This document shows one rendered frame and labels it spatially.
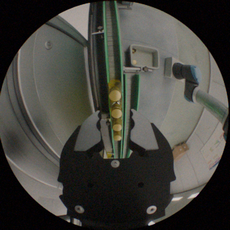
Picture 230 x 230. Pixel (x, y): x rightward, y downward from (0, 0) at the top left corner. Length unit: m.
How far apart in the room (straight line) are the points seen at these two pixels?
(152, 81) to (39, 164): 0.76
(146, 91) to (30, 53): 0.71
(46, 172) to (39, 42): 0.23
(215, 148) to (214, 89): 2.16
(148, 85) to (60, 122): 0.65
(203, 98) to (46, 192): 0.68
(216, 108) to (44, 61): 0.59
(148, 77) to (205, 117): 3.48
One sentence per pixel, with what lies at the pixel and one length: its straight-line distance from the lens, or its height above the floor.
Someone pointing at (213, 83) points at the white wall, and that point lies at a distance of 3.82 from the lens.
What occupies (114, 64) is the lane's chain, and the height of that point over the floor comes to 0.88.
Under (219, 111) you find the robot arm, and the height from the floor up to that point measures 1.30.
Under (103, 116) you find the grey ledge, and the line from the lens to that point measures 0.58.
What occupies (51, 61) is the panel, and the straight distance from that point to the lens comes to 0.19.
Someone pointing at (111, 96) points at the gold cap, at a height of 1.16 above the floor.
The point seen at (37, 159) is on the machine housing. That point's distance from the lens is 0.15.
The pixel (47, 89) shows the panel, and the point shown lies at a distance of 0.16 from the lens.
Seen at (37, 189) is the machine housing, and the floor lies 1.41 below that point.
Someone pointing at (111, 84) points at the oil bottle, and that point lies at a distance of 0.28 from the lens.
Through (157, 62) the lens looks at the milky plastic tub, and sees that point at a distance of 0.64.
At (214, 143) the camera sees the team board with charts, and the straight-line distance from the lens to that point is 3.85.
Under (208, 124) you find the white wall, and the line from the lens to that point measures 3.83.
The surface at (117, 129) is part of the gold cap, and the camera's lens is 0.27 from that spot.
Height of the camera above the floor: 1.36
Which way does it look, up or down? 58 degrees down
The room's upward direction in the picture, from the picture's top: 179 degrees counter-clockwise
